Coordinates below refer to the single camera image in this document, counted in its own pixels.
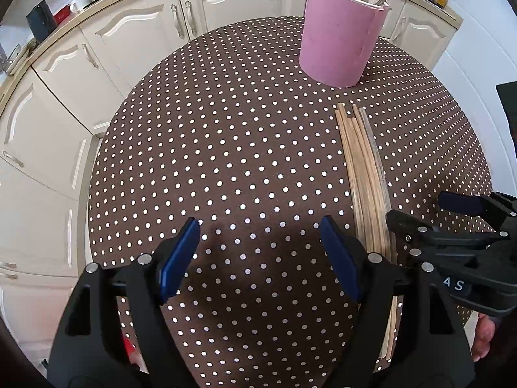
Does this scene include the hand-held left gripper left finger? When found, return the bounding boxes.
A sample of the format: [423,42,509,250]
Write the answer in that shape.
[50,216,201,388]

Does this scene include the red object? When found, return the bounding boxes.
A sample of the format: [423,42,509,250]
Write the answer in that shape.
[121,337,140,372]

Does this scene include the brown polka dot tablecloth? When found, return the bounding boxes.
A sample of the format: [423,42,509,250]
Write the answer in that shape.
[88,16,494,388]

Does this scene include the pink cylindrical chopstick holder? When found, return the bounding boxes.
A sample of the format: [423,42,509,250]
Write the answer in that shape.
[298,0,392,89]

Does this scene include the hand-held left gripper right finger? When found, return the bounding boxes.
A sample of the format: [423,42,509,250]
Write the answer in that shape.
[319,215,475,388]

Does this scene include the person's right hand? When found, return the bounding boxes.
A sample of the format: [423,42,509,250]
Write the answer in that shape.
[472,314,501,362]

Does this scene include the dark blue knife block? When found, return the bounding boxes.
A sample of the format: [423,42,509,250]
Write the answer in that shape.
[26,1,55,43]

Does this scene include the bundle of wooden chopsticks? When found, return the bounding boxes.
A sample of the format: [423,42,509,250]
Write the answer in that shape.
[335,103,405,362]

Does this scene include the cream kitchen base cabinets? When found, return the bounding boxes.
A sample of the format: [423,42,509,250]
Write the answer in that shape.
[0,0,463,356]

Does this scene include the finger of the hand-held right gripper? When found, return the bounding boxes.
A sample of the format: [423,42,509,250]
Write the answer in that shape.
[438,191,517,233]
[385,209,510,271]

